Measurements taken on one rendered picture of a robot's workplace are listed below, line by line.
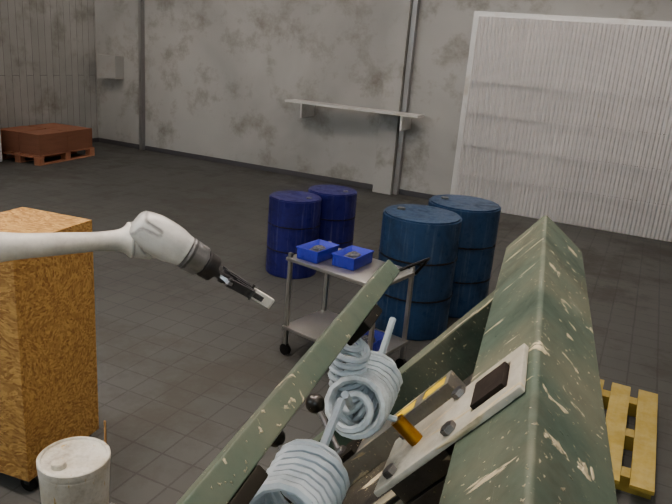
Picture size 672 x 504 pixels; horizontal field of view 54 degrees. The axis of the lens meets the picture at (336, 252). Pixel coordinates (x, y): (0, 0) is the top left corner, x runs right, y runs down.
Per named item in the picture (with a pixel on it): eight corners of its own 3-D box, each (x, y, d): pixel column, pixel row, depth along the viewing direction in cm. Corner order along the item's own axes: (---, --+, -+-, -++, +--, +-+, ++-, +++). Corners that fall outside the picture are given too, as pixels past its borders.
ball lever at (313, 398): (342, 463, 120) (310, 399, 126) (356, 452, 119) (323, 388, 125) (329, 465, 117) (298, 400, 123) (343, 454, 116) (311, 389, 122)
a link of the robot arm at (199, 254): (193, 233, 183) (210, 244, 185) (174, 260, 183) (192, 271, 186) (196, 242, 175) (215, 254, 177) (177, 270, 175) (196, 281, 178)
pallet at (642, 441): (535, 374, 475) (538, 360, 471) (662, 411, 439) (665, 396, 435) (489, 458, 372) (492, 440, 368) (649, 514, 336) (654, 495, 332)
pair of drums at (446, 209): (493, 302, 609) (509, 200, 580) (453, 354, 497) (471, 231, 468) (412, 283, 640) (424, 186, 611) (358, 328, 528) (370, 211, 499)
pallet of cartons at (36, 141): (58, 149, 1173) (57, 122, 1159) (100, 156, 1135) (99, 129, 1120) (-10, 157, 1055) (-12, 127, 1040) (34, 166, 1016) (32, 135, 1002)
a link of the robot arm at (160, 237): (200, 234, 176) (187, 234, 187) (150, 202, 169) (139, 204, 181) (179, 269, 173) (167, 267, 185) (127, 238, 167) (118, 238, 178)
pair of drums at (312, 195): (254, 271, 637) (258, 194, 614) (307, 247, 728) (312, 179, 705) (312, 286, 612) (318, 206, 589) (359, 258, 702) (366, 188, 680)
